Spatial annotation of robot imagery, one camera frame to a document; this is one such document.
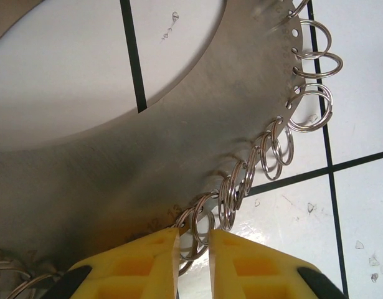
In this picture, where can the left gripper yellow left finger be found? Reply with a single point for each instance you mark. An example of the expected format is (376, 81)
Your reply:
(125, 268)

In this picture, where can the metal coil spring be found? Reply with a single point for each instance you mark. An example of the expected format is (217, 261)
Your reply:
(147, 171)

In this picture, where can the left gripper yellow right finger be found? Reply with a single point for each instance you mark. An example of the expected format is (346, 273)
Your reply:
(256, 274)

